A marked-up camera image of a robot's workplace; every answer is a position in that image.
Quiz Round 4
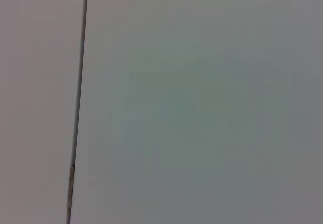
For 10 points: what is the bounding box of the grey metal seam clip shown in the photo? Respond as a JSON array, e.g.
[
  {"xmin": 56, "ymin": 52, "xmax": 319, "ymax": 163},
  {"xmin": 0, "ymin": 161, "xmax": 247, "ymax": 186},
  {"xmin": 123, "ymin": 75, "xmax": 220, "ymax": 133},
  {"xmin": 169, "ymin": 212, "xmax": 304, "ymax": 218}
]
[{"xmin": 67, "ymin": 165, "xmax": 76, "ymax": 224}]

